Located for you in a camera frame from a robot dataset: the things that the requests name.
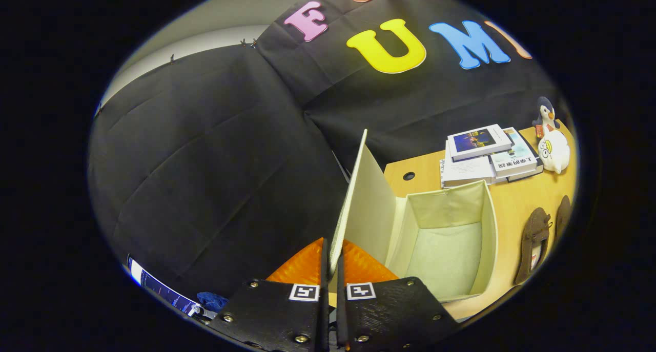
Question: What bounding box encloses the plain white book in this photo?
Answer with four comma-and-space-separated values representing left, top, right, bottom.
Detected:
440, 142, 497, 189

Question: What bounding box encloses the white book blue photo cover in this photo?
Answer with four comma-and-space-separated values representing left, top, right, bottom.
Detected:
447, 124, 513, 162

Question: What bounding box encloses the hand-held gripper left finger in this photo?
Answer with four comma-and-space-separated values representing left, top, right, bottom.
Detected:
208, 238, 330, 352

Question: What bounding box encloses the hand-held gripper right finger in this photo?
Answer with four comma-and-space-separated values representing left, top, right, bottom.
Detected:
336, 239, 460, 352

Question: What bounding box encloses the blue white printed sheet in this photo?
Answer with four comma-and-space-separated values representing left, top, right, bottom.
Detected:
127, 256, 203, 317

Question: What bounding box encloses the brown fleece shoe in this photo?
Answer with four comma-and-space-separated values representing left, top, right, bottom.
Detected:
514, 207, 553, 286
556, 195, 572, 240

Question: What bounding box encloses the pale green fabric storage box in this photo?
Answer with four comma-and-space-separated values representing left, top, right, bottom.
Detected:
328, 129, 499, 304

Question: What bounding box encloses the dark hardcover book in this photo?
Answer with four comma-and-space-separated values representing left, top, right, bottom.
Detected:
507, 137, 545, 182

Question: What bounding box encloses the grey penguin plush toy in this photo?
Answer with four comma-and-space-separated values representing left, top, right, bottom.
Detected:
531, 96, 561, 138

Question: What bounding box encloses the white seal plush toy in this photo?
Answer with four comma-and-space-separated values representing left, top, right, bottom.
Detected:
537, 130, 571, 175

